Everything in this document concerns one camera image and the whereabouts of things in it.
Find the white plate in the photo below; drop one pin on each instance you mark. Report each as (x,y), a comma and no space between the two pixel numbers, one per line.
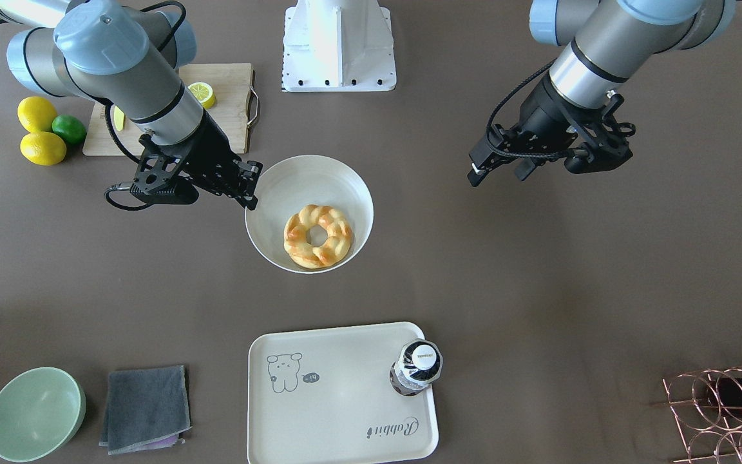
(293,183)

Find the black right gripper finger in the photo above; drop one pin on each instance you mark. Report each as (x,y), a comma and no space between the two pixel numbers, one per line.
(249,173)
(244,194)

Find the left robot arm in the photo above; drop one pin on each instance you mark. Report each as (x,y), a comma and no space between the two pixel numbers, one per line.
(605,42)

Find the yellow lemon far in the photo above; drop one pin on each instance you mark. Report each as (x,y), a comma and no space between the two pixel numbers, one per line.
(36,114)

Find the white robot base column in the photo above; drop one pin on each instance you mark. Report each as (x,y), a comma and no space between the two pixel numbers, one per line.
(338,46)

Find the mint green bowl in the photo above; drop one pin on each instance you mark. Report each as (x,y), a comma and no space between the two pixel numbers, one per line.
(40,411)

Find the twisted glazed donut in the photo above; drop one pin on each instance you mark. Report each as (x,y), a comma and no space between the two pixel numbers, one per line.
(317,237)

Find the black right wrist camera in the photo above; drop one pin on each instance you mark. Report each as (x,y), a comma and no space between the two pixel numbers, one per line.
(179,192)

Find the cream rabbit tray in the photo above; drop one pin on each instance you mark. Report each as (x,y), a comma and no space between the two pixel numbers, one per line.
(325,396)

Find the green lime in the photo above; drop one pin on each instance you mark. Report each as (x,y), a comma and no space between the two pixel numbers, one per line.
(69,128)

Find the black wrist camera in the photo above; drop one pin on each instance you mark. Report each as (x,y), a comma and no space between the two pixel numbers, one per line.
(179,192)
(585,159)

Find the half lemon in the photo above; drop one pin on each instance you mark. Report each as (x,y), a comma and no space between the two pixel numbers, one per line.
(204,93)

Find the copper wire bottle rack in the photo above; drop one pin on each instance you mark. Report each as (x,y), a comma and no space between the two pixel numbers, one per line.
(707,434)

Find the yellow lemon near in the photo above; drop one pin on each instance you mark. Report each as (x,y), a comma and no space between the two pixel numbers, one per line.
(43,148)

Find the wooden cutting board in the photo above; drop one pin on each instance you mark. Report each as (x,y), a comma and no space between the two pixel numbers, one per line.
(235,110)

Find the grey folded cloth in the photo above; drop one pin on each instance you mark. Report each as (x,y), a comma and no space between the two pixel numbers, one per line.
(146,409)

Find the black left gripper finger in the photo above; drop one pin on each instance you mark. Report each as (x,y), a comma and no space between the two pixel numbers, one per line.
(483,161)

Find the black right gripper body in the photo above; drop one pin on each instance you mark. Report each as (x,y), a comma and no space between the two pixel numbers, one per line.
(214,153)

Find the tea bottle on tray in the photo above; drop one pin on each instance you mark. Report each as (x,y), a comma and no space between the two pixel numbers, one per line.
(418,365)

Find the yellow plastic knife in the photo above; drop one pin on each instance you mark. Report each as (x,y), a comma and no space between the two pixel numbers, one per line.
(118,118)

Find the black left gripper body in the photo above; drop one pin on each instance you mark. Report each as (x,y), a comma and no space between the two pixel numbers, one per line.
(539,110)

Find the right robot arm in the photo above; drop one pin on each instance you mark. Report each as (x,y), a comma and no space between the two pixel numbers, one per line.
(113,55)

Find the yellow lemon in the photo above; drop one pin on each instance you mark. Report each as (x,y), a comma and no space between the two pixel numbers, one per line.
(36,114)
(43,148)

